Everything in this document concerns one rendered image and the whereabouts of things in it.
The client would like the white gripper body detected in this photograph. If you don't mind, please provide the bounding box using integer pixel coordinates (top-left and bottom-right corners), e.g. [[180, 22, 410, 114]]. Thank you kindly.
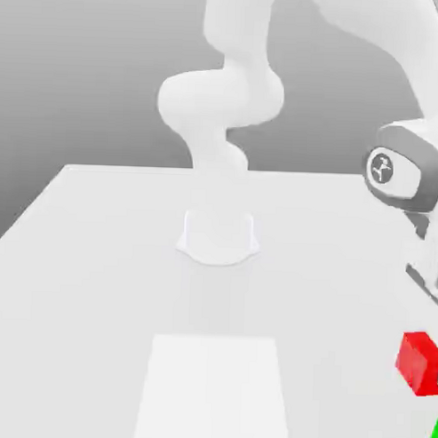
[[402, 248, 438, 315]]

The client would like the small red cube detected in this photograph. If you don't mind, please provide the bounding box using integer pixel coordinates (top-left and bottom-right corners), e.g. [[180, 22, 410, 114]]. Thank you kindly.
[[394, 330, 438, 398]]

